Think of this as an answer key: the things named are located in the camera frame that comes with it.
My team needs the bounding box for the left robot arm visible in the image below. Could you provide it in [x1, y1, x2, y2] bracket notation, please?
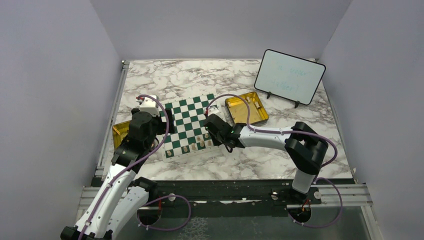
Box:
[60, 107, 175, 240]

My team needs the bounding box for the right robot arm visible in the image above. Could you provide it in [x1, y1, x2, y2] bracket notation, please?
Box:
[203, 114, 329, 204]

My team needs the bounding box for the green white chess board mat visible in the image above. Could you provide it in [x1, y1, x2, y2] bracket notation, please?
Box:
[157, 90, 225, 163]

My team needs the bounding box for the gold tin with light pieces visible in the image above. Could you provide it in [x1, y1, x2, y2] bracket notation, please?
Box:
[224, 91, 269, 126]

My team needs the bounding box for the gold tin with dark pieces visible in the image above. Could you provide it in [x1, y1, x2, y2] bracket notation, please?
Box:
[112, 121, 130, 150]

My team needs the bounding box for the small whiteboard on stand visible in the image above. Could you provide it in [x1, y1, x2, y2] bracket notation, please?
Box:
[253, 49, 326, 107]

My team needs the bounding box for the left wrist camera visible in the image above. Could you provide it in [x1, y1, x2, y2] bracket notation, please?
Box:
[136, 95, 160, 117]

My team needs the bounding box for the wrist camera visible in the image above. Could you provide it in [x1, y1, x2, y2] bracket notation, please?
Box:
[136, 95, 160, 117]
[207, 105, 225, 119]

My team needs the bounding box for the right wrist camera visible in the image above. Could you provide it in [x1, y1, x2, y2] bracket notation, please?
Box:
[207, 105, 225, 119]

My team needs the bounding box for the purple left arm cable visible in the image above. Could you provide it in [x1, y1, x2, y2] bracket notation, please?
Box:
[77, 94, 170, 240]

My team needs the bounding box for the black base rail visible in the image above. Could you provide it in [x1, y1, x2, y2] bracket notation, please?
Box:
[156, 178, 373, 218]

